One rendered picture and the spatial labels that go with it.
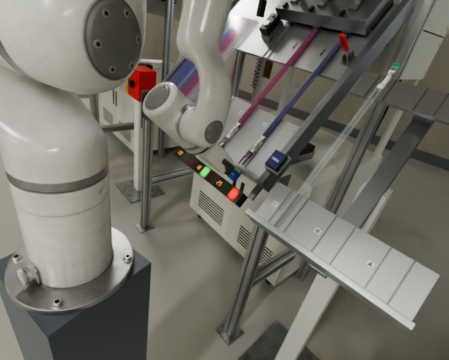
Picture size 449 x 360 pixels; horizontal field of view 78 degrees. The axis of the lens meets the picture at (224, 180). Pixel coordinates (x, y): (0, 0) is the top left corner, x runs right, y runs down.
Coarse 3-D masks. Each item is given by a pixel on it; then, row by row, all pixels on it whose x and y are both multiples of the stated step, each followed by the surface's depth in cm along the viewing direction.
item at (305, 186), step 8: (376, 88) 67; (376, 96) 67; (368, 104) 66; (360, 112) 66; (352, 120) 66; (352, 128) 65; (344, 136) 64; (336, 144) 64; (328, 152) 64; (328, 160) 63; (320, 168) 63; (312, 176) 63; (304, 184) 62; (296, 192) 62; (304, 192) 62; (296, 200) 61; (288, 208) 61; (280, 216) 61; (272, 224) 61; (280, 224) 60
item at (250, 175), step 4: (232, 164) 85; (236, 164) 83; (240, 164) 82; (236, 168) 85; (240, 168) 82; (244, 168) 81; (244, 172) 81; (248, 172) 80; (252, 172) 79; (248, 176) 83; (252, 176) 78; (256, 176) 78; (252, 180) 84; (256, 180) 78
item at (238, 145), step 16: (240, 112) 94; (256, 112) 90; (224, 128) 94; (240, 128) 90; (256, 128) 88; (288, 128) 82; (240, 144) 88; (272, 144) 83; (240, 160) 84; (256, 160) 83
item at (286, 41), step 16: (240, 0) 121; (256, 0) 115; (272, 0) 111; (256, 16) 111; (384, 16) 84; (256, 32) 107; (288, 32) 99; (304, 32) 96; (320, 32) 92; (336, 32) 89; (368, 32) 84; (240, 48) 107; (256, 48) 103; (272, 48) 100; (288, 48) 96; (320, 48) 90; (352, 48) 84; (304, 64) 90; (336, 64) 84; (336, 80) 82
